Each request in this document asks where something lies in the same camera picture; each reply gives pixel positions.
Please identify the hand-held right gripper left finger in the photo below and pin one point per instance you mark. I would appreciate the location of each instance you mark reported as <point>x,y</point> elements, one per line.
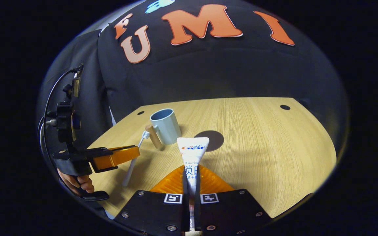
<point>156,211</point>

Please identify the white toothbrush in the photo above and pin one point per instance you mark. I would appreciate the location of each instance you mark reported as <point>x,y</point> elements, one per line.
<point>133,167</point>

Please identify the black backdrop cloth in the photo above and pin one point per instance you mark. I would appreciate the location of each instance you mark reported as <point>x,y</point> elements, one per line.
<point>225,65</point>

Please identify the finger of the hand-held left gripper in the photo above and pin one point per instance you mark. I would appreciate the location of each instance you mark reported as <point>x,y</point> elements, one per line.
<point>116,157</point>

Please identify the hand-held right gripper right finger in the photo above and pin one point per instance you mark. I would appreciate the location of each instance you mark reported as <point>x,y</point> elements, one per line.
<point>231,211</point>

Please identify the white toothpaste tube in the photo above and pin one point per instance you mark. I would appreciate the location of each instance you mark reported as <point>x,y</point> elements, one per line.
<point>193,154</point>

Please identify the dark round coaster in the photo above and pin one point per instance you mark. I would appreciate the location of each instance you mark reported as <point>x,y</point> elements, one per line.
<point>216,139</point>

